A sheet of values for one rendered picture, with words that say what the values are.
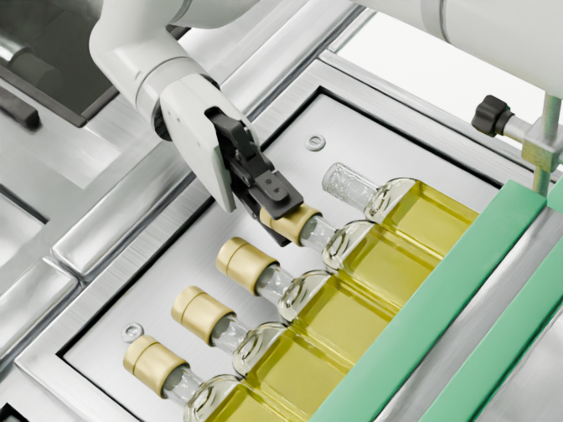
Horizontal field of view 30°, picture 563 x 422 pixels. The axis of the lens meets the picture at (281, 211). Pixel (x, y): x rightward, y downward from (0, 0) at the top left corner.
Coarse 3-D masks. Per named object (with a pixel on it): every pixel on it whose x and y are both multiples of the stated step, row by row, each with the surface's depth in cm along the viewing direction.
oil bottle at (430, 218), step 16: (384, 192) 89; (400, 192) 88; (416, 192) 88; (432, 192) 88; (368, 208) 89; (384, 208) 87; (400, 208) 87; (416, 208) 87; (432, 208) 87; (448, 208) 87; (464, 208) 86; (384, 224) 87; (400, 224) 86; (416, 224) 86; (432, 224) 86; (448, 224) 86; (464, 224) 86; (416, 240) 86; (432, 240) 85; (448, 240) 85
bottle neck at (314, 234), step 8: (312, 216) 89; (320, 216) 89; (304, 224) 89; (312, 224) 88; (320, 224) 88; (328, 224) 88; (304, 232) 88; (312, 232) 88; (320, 232) 88; (328, 232) 88; (304, 240) 89; (312, 240) 88; (320, 240) 88; (312, 248) 89; (320, 248) 88
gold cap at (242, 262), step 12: (228, 240) 88; (240, 240) 89; (228, 252) 88; (240, 252) 88; (252, 252) 88; (216, 264) 89; (228, 264) 88; (240, 264) 87; (252, 264) 87; (264, 264) 87; (276, 264) 89; (228, 276) 89; (240, 276) 87; (252, 276) 86; (252, 288) 87
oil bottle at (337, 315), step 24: (288, 288) 84; (312, 288) 84; (336, 288) 83; (288, 312) 83; (312, 312) 82; (336, 312) 82; (360, 312) 82; (384, 312) 82; (312, 336) 82; (336, 336) 81; (360, 336) 81
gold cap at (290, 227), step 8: (296, 208) 89; (304, 208) 89; (312, 208) 89; (264, 216) 90; (288, 216) 89; (296, 216) 89; (304, 216) 88; (272, 224) 90; (280, 224) 89; (288, 224) 89; (296, 224) 88; (280, 232) 90; (288, 232) 89; (296, 232) 89; (296, 240) 89
